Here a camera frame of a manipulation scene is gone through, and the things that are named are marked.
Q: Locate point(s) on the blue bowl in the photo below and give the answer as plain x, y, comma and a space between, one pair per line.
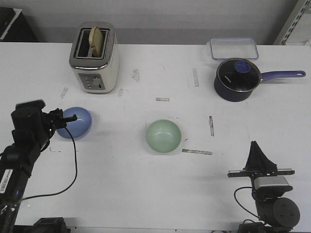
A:
82, 125

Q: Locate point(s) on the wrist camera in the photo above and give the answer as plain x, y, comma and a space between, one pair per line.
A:
270, 181
28, 116

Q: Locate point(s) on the white metal shelf upright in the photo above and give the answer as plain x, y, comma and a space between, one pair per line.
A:
296, 31

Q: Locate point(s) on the black box in corner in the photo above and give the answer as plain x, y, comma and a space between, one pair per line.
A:
14, 27

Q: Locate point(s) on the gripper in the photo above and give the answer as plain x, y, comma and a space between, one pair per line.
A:
48, 123
267, 168

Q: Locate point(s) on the dark blue saucepan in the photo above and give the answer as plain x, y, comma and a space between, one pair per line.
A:
234, 96

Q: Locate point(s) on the green bowl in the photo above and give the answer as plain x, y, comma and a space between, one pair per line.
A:
163, 136

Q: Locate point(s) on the slice of toast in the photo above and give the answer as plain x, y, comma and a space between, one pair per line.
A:
96, 41

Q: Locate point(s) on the glass pot lid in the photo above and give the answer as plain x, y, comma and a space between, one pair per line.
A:
238, 74

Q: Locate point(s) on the clear plastic food container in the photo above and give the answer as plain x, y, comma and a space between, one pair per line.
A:
222, 48

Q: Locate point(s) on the cream and silver toaster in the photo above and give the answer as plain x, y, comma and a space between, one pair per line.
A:
96, 75

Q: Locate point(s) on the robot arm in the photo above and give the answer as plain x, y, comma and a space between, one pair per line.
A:
275, 213
32, 132

